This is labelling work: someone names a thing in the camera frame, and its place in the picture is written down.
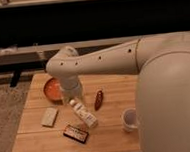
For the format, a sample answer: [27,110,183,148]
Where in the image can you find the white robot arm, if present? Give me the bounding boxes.
[46,31,190,152]

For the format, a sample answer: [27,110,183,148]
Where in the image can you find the wooden table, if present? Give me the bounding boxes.
[12,73,140,152]

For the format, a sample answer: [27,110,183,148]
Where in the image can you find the dark red chili pepper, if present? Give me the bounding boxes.
[94,90,103,111]

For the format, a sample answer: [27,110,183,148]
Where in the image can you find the grey metal rail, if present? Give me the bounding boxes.
[0,37,133,65]

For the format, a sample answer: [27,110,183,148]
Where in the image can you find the white ceramic cup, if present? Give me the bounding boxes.
[121,108,137,132]

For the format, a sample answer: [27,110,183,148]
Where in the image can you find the white rectangular block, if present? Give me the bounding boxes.
[41,107,58,127]

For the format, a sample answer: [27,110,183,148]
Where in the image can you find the orange round plate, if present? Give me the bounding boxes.
[43,78,62,101]

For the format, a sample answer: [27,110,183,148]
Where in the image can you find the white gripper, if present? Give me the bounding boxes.
[59,80,83,104]

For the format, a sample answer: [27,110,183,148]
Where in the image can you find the black and orange box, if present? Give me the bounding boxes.
[63,125,89,144]

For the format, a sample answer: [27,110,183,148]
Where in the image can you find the white tube bottle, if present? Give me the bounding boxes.
[70,99,98,128]

